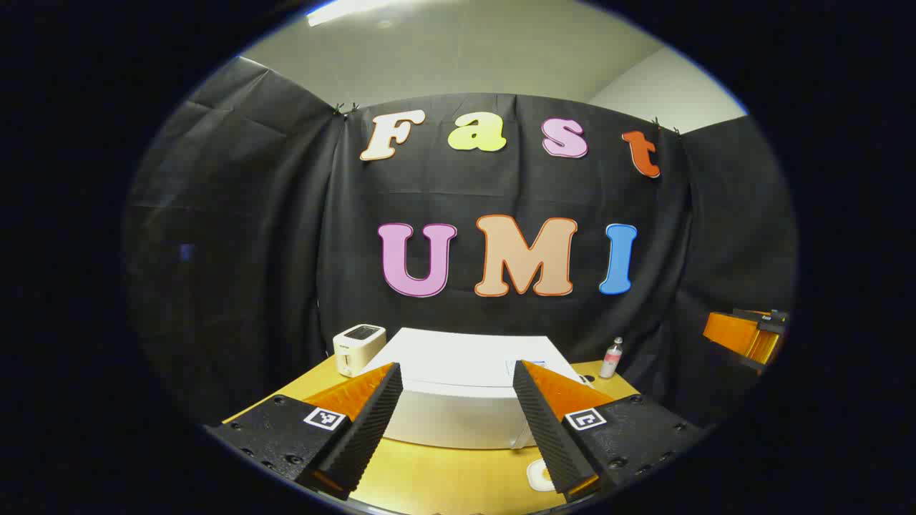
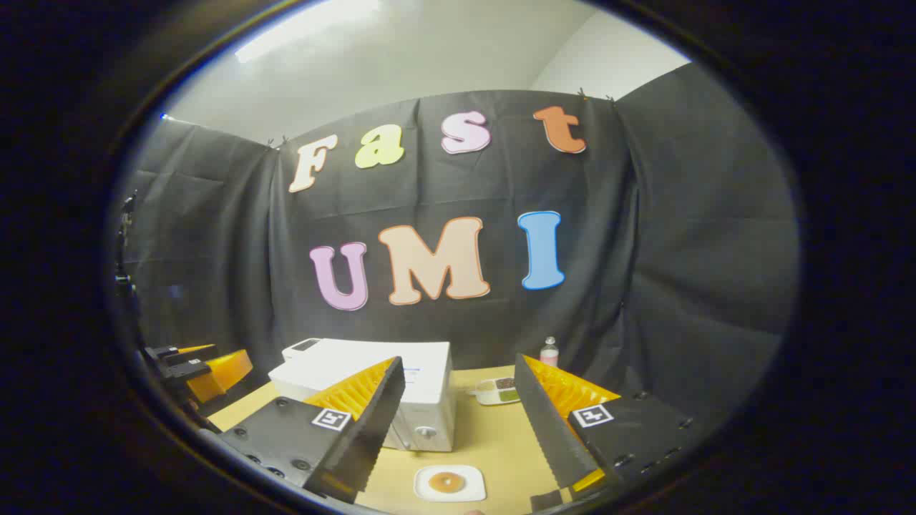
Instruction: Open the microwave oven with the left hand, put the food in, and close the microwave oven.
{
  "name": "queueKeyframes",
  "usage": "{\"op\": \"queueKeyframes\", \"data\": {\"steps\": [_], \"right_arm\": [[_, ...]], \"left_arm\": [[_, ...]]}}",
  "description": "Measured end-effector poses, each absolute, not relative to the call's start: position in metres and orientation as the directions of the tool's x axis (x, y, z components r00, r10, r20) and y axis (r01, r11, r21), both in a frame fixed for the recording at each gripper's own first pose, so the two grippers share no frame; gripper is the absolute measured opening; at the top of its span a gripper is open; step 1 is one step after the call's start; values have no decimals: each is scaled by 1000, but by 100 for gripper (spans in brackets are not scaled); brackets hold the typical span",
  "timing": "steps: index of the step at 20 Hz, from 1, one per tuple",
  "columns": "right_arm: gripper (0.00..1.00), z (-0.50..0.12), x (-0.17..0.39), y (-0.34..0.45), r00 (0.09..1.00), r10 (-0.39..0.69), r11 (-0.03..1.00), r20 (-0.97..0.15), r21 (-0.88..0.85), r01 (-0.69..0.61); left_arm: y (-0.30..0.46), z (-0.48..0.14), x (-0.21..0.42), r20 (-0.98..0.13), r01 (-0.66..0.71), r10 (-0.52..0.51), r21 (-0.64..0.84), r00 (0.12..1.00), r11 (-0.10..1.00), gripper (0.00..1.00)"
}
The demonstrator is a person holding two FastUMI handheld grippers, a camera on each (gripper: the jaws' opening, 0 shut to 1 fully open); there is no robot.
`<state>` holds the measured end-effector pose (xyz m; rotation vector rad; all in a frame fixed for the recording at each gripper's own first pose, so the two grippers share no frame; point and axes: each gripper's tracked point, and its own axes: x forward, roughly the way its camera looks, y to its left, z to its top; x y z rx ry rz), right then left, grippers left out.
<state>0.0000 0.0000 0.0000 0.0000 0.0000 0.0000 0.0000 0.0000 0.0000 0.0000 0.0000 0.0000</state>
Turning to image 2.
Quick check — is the black metal stand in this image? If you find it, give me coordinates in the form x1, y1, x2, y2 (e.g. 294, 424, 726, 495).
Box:
114, 190, 140, 305

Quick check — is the white divided condiment dish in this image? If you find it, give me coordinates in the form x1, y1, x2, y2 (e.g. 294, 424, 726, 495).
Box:
469, 377, 521, 406

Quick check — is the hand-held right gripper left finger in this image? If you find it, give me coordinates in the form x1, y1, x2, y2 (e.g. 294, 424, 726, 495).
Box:
215, 355, 406, 505

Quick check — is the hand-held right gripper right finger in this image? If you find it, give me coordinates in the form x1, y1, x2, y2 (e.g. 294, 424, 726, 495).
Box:
514, 353, 695, 512

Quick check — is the white microwave oven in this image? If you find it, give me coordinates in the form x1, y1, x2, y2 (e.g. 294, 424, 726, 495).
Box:
268, 338, 457, 453

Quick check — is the white square plate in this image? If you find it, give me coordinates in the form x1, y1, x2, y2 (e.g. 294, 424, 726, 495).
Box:
414, 465, 487, 503

